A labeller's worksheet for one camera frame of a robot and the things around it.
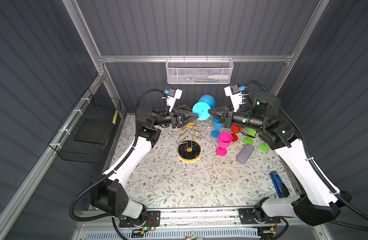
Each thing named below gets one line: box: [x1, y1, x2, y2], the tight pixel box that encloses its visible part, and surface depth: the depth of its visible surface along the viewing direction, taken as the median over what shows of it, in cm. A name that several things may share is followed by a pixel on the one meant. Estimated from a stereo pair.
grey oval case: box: [236, 144, 255, 164], surface depth 95 cm
